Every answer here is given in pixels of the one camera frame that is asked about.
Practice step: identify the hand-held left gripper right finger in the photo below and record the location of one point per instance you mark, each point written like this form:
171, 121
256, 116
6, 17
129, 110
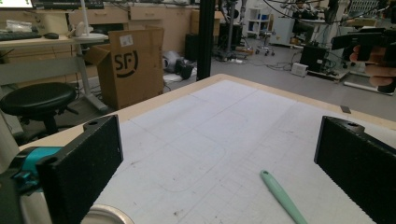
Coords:
358, 165

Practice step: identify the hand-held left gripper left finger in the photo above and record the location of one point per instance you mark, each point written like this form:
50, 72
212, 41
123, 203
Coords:
79, 168

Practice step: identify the black equipment case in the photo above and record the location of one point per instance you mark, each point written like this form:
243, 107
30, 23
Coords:
313, 58

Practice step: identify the white round object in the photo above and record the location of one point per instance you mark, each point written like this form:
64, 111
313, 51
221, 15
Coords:
107, 214

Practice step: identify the black tape piece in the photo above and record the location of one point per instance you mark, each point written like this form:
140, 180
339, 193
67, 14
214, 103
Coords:
345, 109

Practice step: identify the small white box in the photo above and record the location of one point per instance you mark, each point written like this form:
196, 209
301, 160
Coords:
299, 69

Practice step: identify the black round stool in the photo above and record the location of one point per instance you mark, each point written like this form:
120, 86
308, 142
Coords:
37, 98

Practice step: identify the wheeled metal stool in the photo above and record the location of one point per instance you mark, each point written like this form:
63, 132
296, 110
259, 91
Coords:
265, 43

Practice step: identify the white shelf unit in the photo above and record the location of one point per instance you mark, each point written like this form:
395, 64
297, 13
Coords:
257, 21

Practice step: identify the light wooden desk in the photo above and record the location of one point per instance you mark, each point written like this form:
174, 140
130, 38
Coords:
37, 67

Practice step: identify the brown cardboard box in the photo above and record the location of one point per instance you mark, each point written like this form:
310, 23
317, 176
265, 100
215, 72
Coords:
130, 68

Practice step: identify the black computer mouse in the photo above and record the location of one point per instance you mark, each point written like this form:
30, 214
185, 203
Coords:
51, 35

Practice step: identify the white lamp stand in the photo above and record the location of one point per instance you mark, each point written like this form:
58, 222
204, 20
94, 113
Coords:
84, 28

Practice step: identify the white grid mat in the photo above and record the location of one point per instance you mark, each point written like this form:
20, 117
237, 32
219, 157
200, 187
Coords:
218, 146

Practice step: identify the grey and black floor device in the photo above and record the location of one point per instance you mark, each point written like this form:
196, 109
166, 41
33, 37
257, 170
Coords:
179, 65

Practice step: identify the black keyboard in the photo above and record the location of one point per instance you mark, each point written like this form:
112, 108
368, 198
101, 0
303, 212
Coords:
18, 35

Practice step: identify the clear plastic bag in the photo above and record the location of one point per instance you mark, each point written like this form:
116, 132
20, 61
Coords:
18, 25

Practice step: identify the computer monitor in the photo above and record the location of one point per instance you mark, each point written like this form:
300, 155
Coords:
15, 3

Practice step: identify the black metal post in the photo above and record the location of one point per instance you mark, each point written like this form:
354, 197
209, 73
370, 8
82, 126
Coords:
205, 37

